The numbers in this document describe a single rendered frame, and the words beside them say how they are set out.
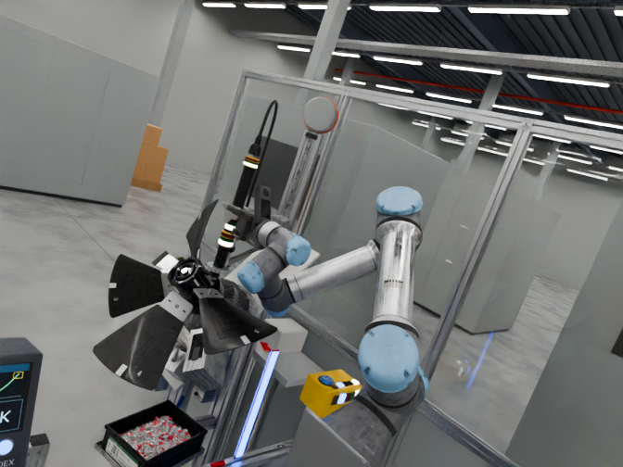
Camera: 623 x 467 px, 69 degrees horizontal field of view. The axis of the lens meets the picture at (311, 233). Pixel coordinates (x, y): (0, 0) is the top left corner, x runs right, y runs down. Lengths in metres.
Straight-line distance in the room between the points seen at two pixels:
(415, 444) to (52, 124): 6.09
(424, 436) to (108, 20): 13.29
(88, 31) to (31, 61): 7.22
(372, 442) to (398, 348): 0.21
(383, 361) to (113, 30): 13.59
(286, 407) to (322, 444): 1.24
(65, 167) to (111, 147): 0.67
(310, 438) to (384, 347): 0.26
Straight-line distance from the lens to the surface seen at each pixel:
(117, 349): 1.49
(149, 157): 9.65
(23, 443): 0.93
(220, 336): 1.30
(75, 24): 13.87
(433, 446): 1.82
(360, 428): 1.01
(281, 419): 2.30
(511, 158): 1.69
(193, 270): 1.49
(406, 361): 0.91
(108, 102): 7.11
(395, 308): 1.00
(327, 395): 1.41
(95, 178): 7.26
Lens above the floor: 1.70
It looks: 9 degrees down
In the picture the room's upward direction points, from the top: 19 degrees clockwise
